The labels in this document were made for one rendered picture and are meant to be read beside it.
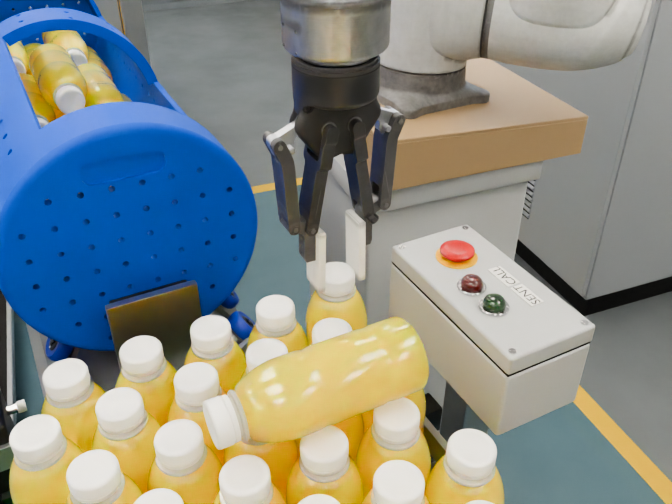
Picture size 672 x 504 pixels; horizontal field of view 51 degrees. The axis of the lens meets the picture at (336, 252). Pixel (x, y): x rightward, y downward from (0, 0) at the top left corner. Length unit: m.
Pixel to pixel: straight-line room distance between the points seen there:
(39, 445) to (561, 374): 0.46
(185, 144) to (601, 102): 1.63
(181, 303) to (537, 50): 0.62
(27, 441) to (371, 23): 0.43
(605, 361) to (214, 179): 1.78
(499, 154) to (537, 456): 1.10
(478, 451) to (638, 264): 1.98
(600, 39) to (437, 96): 0.25
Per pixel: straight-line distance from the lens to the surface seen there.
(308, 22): 0.56
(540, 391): 0.70
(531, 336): 0.66
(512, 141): 1.14
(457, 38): 1.09
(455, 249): 0.73
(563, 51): 1.08
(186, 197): 0.78
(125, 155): 0.74
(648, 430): 2.20
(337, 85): 0.58
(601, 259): 2.38
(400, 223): 1.12
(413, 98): 1.12
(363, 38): 0.56
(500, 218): 1.23
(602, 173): 2.24
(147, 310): 0.79
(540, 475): 2.00
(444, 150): 1.07
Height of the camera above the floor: 1.52
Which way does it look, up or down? 34 degrees down
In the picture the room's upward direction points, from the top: straight up
